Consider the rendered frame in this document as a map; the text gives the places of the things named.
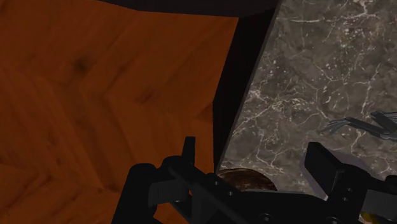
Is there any yellow object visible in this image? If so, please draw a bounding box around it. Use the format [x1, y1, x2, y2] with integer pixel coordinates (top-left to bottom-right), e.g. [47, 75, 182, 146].
[359, 211, 373, 224]

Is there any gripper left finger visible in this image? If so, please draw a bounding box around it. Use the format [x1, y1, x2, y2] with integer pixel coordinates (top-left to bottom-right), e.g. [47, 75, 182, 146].
[111, 136, 249, 224]

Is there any brown glossy round object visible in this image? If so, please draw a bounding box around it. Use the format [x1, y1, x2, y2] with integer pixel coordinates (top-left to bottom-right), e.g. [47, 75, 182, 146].
[216, 168, 278, 192]

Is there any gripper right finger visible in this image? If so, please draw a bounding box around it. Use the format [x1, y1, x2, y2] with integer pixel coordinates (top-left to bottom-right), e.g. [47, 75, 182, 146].
[298, 141, 397, 224]

